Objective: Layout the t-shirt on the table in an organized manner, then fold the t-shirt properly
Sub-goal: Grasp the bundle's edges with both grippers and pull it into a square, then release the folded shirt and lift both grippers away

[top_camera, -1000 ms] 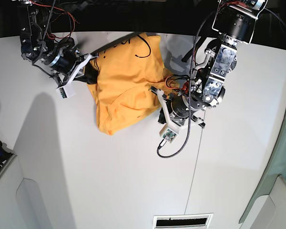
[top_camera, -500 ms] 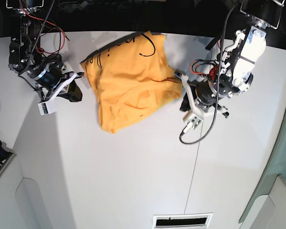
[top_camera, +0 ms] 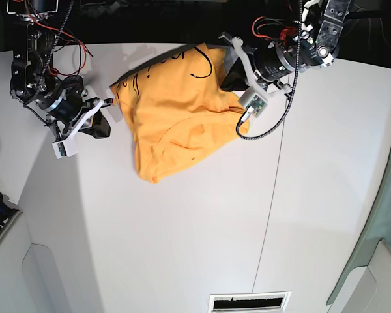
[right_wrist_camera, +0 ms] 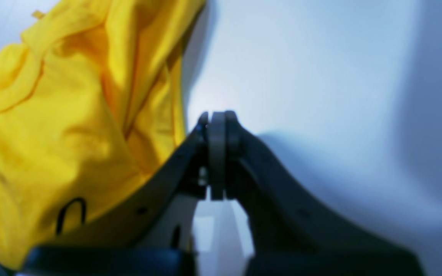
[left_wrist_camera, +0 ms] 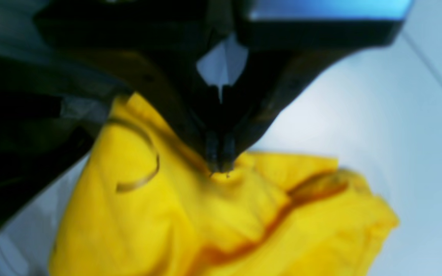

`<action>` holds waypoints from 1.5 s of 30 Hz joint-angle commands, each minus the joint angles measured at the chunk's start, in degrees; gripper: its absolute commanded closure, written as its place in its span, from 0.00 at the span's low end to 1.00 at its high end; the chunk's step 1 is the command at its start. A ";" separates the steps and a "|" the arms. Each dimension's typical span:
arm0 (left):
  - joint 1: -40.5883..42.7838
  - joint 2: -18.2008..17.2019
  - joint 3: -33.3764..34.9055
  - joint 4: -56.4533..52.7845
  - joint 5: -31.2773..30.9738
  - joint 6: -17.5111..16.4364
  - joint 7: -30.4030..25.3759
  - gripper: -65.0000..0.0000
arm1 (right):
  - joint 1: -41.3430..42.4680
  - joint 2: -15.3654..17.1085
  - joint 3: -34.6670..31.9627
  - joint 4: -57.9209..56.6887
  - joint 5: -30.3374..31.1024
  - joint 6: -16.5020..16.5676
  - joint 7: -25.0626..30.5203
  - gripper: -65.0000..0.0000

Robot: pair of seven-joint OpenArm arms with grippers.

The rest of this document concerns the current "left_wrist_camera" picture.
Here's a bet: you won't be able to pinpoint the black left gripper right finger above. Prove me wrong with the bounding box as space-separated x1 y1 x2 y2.
221 0 412 173

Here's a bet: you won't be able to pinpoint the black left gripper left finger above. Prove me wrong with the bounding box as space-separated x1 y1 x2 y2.
33 0 221 173

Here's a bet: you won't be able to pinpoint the yellow t-shirt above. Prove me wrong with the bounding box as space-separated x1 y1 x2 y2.
49 93 399 276

